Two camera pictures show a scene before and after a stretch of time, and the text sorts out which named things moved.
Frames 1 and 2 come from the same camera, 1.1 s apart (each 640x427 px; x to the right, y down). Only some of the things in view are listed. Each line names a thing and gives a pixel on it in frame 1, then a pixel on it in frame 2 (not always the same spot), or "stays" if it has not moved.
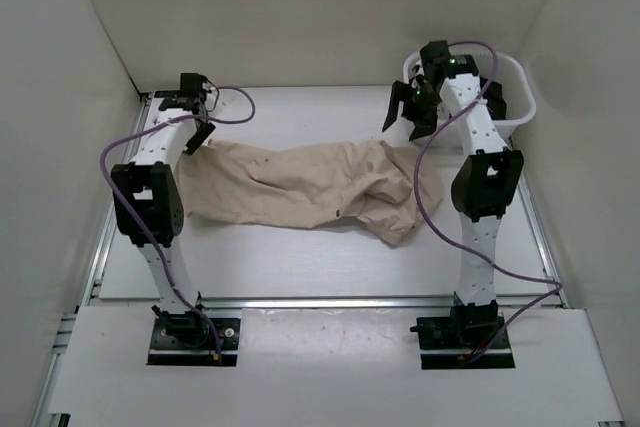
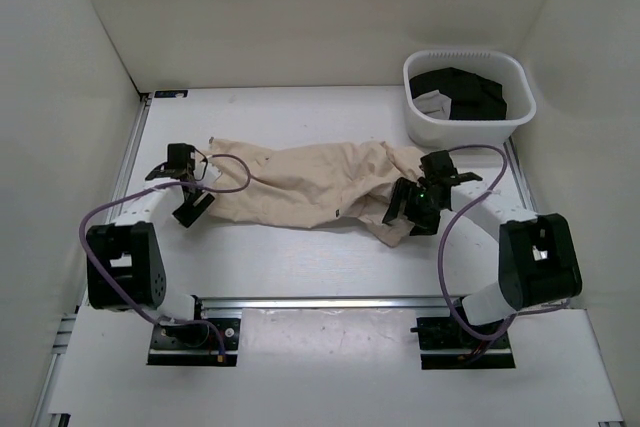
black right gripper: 424,124 to 426,225
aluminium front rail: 327,302 stays
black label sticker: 160,94 stays
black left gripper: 198,138 to 186,213
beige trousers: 377,187 stays
